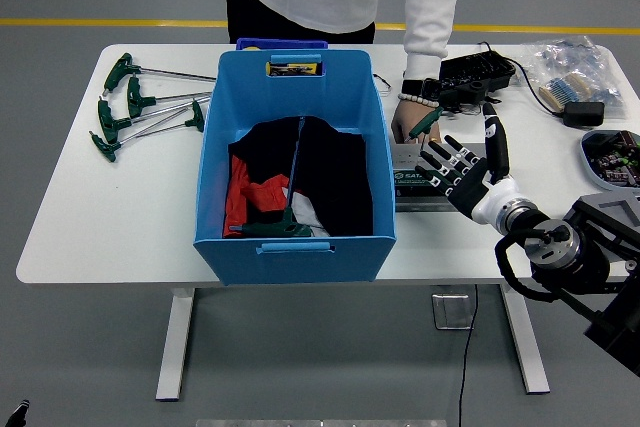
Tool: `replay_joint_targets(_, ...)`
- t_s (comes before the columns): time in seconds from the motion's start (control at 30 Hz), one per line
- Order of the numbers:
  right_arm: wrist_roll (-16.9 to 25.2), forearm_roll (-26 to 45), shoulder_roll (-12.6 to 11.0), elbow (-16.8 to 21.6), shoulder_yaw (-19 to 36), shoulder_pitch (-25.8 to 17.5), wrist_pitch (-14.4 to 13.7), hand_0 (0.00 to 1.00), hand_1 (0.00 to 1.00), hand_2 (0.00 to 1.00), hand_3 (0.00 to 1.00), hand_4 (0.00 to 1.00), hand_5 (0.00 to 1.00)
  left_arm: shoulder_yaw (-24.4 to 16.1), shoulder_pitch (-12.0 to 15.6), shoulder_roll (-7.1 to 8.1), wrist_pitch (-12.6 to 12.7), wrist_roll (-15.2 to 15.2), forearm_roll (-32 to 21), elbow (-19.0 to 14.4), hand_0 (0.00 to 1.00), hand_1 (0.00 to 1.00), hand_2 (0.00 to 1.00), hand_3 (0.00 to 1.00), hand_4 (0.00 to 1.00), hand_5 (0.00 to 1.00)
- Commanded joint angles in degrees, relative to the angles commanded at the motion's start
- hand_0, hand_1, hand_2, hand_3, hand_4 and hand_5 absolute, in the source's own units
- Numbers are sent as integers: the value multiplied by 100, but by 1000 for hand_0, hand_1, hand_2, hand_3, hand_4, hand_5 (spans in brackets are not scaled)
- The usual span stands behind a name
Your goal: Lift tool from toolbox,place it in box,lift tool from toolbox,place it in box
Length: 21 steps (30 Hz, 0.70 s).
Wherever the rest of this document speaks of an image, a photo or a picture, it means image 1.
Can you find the dark blue plastic bin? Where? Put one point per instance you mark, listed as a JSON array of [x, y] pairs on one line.
[[280, 42]]

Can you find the black plastic tray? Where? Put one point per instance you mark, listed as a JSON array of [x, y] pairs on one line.
[[475, 69]]

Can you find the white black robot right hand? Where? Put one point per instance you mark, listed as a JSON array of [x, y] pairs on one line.
[[472, 187]]

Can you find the white table leg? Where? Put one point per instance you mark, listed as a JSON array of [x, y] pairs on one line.
[[175, 347], [525, 347]]

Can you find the person's left hand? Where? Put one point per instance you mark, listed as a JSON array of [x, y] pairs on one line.
[[407, 119]]

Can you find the black orange garment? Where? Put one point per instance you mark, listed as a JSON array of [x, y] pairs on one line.
[[340, 182]]

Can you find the white tray with circuit boards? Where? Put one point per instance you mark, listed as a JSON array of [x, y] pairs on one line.
[[610, 162]]

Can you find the black white robot left hand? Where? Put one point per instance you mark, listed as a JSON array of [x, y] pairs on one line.
[[17, 414]]

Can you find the silver floor plate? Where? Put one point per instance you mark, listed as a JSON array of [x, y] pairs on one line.
[[450, 312]]

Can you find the black power adapter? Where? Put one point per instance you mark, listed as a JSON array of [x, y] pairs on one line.
[[585, 114]]

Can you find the clear plastic parts bag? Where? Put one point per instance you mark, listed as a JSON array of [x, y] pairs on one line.
[[570, 54]]

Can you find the blue plastic storage box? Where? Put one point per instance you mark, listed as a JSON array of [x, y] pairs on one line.
[[300, 267]]

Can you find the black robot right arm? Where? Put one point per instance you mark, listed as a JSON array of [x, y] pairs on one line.
[[575, 252]]

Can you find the beige blue resistor strip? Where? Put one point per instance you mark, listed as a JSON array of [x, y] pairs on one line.
[[565, 89]]

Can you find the green grey hex key stand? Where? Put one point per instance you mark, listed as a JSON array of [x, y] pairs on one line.
[[407, 177]]

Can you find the black wristwatch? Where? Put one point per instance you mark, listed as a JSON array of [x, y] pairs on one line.
[[412, 86]]

